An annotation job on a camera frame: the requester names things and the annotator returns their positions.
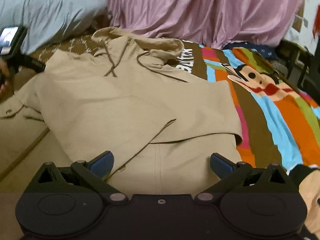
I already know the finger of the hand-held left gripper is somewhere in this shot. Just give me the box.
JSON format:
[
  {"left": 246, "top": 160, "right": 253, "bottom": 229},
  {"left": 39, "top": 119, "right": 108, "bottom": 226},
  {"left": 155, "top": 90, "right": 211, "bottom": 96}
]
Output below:
[{"left": 15, "top": 54, "right": 47, "bottom": 72}]

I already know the person's left hand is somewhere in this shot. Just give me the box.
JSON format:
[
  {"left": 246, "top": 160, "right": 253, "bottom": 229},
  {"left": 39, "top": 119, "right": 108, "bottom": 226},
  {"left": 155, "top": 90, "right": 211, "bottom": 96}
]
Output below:
[{"left": 0, "top": 60, "right": 12, "bottom": 98}]

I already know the light blue-grey cloth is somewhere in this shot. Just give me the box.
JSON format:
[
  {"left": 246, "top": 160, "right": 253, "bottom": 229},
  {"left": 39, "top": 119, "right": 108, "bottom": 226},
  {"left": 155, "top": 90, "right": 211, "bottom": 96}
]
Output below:
[{"left": 0, "top": 0, "right": 108, "bottom": 54}]

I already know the brown printed cartoon blanket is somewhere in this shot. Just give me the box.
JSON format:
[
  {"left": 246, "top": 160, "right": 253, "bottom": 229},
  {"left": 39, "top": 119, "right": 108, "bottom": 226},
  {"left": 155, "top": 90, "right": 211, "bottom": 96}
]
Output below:
[{"left": 0, "top": 34, "right": 320, "bottom": 240}]

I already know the white cabinet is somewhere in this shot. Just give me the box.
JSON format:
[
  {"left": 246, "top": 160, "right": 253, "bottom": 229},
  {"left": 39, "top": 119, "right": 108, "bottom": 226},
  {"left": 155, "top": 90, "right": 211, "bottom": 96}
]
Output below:
[{"left": 284, "top": 0, "right": 320, "bottom": 55}]

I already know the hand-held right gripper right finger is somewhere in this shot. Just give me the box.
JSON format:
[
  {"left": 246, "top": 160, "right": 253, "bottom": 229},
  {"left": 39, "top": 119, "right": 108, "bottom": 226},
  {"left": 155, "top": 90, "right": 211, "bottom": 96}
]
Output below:
[{"left": 194, "top": 152, "right": 300, "bottom": 203}]

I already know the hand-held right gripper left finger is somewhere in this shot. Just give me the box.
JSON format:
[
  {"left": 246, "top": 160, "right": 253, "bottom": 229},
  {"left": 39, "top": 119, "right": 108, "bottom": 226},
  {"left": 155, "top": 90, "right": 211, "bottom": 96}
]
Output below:
[{"left": 30, "top": 150, "right": 129, "bottom": 204}]

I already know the red hanging ornament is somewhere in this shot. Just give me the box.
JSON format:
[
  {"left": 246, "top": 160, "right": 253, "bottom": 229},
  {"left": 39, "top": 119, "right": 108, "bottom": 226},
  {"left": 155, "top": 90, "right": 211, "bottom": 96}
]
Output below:
[{"left": 313, "top": 17, "right": 320, "bottom": 39}]

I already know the pink curtain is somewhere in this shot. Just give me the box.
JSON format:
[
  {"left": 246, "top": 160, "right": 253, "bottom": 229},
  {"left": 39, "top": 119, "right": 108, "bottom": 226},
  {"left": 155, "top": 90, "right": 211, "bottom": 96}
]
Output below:
[{"left": 101, "top": 0, "right": 308, "bottom": 50}]

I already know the beige hooded jacket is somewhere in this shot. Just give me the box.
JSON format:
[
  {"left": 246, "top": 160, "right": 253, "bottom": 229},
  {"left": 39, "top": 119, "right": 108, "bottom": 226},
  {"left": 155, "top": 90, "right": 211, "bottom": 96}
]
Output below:
[{"left": 0, "top": 26, "right": 244, "bottom": 195}]

